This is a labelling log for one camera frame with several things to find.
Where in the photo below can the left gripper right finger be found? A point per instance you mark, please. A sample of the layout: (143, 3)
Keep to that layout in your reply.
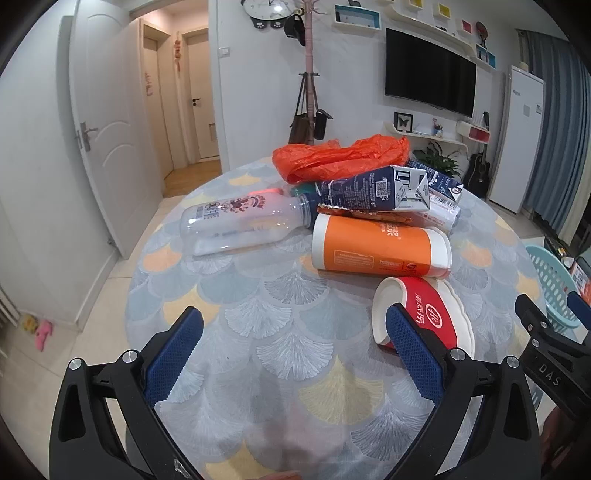
(483, 424)

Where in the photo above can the dark blue milk carton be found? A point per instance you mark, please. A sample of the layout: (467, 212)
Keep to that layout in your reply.
(388, 189)

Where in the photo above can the wall clock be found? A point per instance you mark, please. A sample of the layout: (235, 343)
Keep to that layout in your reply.
(268, 13)

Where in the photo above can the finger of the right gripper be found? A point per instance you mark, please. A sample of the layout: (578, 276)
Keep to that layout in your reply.
(557, 364)
(580, 308)

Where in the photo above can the white door with handle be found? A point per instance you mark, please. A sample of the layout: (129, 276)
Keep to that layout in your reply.
(106, 90)

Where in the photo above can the pink slippers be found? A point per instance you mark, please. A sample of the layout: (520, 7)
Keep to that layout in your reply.
(42, 334)

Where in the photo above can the clear plastic bottle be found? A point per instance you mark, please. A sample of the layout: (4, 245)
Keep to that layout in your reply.
(248, 221)

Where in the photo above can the white standing air conditioner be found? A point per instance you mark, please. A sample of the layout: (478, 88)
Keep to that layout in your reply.
(519, 140)

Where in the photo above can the pink coat rack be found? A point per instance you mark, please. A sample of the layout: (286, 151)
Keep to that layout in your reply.
(308, 9)

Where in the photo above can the black acoustic guitar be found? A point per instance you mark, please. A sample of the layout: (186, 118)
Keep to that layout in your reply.
(477, 178)

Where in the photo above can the orange plastic bag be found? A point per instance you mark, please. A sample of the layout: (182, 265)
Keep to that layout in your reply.
(299, 163)

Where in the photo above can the orange snack wrapper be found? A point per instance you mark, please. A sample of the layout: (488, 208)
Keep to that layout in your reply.
(385, 216)

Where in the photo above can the butterfly picture frame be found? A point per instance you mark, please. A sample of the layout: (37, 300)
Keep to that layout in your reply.
(404, 122)

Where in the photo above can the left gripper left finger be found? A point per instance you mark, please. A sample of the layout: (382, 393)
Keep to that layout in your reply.
(105, 425)

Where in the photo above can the green potted plant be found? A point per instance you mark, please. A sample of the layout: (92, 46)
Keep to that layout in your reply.
(434, 157)

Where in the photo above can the light blue plastic basket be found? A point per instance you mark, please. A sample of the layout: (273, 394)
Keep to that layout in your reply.
(556, 284)

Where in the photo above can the blue grey curtain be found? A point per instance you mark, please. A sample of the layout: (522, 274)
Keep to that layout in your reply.
(560, 185)

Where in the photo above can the black wall television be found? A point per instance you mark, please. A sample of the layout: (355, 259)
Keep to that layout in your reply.
(419, 70)

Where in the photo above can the black hanging bag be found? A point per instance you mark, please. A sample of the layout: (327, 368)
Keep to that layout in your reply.
(320, 124)

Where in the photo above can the red paper cup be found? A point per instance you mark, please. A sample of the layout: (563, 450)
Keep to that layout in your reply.
(432, 303)

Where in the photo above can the white wall shelf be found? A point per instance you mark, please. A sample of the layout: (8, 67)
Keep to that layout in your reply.
(389, 126)

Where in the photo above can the brown hanging bag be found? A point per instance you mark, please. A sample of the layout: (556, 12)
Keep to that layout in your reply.
(303, 122)

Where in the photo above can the orange paper cup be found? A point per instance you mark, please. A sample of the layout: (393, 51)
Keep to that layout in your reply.
(350, 245)

